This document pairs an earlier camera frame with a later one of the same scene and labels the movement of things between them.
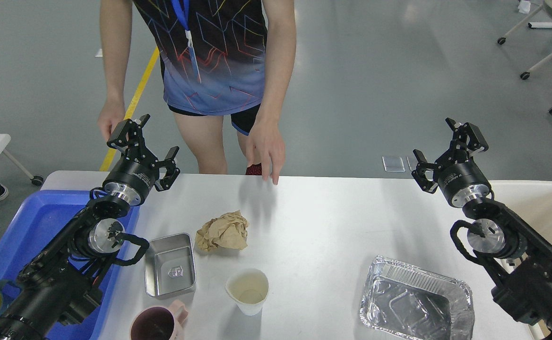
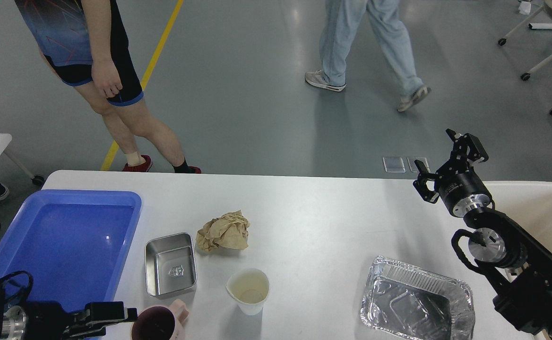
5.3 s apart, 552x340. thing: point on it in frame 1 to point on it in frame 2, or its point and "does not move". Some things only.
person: [227, 66] to [85, 44]
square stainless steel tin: [169, 265] does not move
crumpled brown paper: [228, 231] does not move
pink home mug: [158, 323] does not move
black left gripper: [133, 174] to [42, 320]
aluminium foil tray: [416, 302] does not move
